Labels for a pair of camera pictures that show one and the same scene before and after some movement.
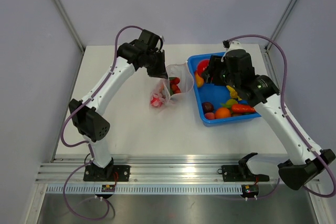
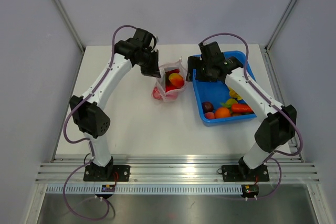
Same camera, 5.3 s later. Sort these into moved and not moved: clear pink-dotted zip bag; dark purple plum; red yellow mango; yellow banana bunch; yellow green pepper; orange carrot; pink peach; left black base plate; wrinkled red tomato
Moved: wrinkled red tomato; clear pink-dotted zip bag; red yellow mango
Not moved: pink peach; yellow banana bunch; orange carrot; dark purple plum; yellow green pepper; left black base plate
